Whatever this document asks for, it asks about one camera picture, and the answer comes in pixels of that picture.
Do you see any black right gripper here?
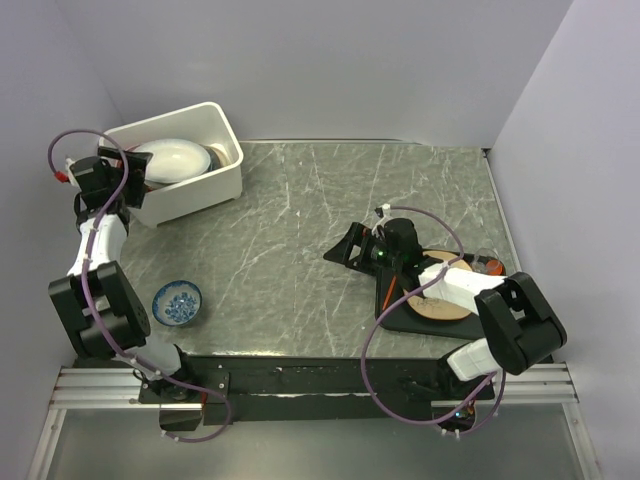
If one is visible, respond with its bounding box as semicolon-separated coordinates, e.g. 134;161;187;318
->
324;222;402;277

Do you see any white deep plate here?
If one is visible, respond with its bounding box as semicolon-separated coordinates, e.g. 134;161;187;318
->
133;139;211;185

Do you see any beige floral plate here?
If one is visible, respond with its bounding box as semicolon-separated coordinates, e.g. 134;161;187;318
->
208;143;235;168

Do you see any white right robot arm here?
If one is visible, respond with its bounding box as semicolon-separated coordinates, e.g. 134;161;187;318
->
323;218;567;398

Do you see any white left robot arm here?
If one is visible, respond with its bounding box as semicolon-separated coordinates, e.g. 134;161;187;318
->
48;147;199;402

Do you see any white plastic bin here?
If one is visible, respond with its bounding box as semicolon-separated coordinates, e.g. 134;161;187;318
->
106;101;244;228

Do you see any orange fork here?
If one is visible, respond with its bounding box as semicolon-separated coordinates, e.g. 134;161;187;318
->
382;275;397;311

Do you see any black tray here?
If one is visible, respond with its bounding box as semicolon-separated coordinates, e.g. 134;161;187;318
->
374;250;506;341

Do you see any beige plate on tray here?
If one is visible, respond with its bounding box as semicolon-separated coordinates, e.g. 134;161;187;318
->
407;250;471;322

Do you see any blue white patterned bowl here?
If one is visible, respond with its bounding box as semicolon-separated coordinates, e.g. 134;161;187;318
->
151;280;203;327

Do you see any clear glass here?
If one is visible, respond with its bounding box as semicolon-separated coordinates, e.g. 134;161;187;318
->
471;247;494;274

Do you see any orange spoon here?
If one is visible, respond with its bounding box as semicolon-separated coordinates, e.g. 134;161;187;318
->
485;259;504;276

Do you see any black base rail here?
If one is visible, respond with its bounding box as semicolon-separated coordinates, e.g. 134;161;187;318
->
139;356;494;431

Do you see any aluminium frame rail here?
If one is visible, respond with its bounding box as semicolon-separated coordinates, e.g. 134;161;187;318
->
27;363;578;479

